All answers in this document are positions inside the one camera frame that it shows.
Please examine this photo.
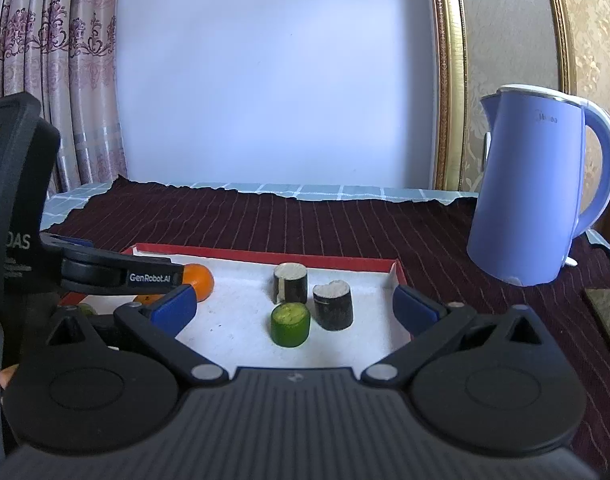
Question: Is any orange tangerine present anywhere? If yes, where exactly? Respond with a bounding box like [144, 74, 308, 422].
[134, 294, 162, 306]
[182, 263, 215, 302]

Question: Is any green cucumber piece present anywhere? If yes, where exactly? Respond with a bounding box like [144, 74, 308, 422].
[270, 302, 310, 348]

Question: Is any green grape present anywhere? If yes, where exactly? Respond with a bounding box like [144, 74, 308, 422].
[77, 302, 96, 316]

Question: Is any person's hand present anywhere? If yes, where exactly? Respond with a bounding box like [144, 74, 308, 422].
[0, 364, 18, 390]

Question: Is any red shallow box tray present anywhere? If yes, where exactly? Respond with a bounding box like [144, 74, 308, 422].
[58, 242, 414, 376]

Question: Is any dark maroon striped cloth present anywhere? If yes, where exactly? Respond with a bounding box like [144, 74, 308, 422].
[42, 178, 610, 470]

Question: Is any blue electric kettle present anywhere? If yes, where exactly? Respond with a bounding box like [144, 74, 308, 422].
[466, 84, 610, 287]

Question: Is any pink patterned curtain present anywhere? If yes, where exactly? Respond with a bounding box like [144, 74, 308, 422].
[0, 0, 127, 193]

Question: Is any gold framed headboard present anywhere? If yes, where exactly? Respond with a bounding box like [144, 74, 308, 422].
[432, 0, 610, 193]

